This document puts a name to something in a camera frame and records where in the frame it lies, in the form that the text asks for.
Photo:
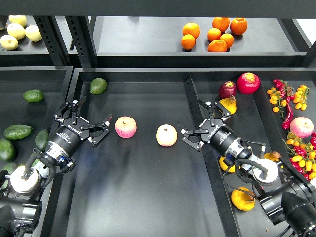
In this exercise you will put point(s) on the orange top centre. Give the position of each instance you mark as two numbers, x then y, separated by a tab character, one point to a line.
221	23

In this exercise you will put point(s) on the green avocado lower tray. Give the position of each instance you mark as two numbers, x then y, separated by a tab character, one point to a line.
35	162

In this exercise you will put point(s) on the pale yellow pear front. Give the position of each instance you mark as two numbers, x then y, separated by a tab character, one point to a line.
9	42

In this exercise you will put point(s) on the dark red apple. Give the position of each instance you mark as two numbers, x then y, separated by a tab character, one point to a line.
227	89

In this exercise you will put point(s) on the bright red apple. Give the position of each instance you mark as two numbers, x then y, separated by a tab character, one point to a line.
248	83

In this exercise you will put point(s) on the dark avocado bottom left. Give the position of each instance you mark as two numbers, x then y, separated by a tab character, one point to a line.
10	167

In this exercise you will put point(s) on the pink apple left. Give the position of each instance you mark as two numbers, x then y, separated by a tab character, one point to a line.
125	127

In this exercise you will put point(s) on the black shelf post left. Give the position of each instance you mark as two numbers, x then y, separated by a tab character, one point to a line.
53	40

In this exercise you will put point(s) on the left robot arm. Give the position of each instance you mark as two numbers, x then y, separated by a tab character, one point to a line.
20	200

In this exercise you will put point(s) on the black shelf post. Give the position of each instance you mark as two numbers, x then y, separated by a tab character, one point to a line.
82	37
53	40

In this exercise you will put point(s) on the red chili pepper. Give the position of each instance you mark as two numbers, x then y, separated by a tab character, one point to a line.
289	117

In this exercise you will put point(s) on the green avocado tray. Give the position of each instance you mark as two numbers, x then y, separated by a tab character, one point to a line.
33	95
35	162

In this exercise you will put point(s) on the green avocado at tray corner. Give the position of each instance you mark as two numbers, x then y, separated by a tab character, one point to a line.
98	86

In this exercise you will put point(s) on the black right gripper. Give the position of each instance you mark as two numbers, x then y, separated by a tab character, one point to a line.
214	132

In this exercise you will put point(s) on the pale yellow pear middle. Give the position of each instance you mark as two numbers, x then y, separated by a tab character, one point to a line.
16	30

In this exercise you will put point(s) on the black left tray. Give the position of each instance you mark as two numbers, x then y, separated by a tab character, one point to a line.
14	109

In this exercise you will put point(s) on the dark avocado by tray wall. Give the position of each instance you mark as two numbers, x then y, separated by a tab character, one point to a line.
41	139

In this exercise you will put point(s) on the small orange right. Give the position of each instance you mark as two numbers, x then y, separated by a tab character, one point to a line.
228	39

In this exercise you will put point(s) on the black centre tray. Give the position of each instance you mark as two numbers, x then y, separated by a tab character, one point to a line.
138	188

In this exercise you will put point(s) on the black shelf post right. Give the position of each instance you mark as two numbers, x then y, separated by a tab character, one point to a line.
82	37

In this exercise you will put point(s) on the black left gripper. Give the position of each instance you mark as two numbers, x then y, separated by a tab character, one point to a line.
72	133

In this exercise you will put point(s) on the cherry tomato bunch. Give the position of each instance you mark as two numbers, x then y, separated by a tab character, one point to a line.
282	95
302	154

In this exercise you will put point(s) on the green avocado upper left tray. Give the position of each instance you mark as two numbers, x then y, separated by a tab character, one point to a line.
33	95

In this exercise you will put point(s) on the orange front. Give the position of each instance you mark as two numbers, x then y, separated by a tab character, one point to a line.
217	45

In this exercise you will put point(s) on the black tray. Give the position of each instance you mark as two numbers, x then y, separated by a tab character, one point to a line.
14	109
138	188

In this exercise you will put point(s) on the orange top left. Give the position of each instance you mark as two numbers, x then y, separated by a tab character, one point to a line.
191	28

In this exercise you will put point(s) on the pale pink apple centre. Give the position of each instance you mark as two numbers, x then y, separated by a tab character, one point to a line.
166	135

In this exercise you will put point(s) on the lower cherry tomato bunch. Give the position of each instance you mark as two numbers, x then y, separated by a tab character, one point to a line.
302	154

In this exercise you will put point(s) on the orange top right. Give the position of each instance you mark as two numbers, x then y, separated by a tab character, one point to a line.
238	26

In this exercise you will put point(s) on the pink apple right side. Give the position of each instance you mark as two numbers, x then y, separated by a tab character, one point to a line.
302	127

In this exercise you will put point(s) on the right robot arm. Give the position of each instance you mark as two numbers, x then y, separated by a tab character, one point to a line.
283	193

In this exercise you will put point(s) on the pale yellow pear right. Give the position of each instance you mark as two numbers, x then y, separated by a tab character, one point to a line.
32	33

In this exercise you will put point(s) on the yellow pear tray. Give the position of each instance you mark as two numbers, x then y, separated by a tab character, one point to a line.
224	165
274	156

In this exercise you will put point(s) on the orange lower left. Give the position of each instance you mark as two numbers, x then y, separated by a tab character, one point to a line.
188	41

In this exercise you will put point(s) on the small orange centre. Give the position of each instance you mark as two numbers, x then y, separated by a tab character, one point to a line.
214	34

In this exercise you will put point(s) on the dark avocado left edge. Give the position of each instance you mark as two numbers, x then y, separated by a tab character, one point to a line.
7	150

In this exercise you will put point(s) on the yellow pear right tray left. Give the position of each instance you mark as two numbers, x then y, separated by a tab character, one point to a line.
224	165

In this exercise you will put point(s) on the black upper shelf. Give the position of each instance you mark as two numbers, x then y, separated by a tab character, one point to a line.
147	33

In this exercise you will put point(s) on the small orange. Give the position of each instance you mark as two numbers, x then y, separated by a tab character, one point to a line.
228	39
214	34

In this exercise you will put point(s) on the upper cherry tomato bunch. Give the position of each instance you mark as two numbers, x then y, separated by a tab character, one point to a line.
282	95

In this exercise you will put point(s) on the dark green long avocado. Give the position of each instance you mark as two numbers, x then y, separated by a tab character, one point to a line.
18	131

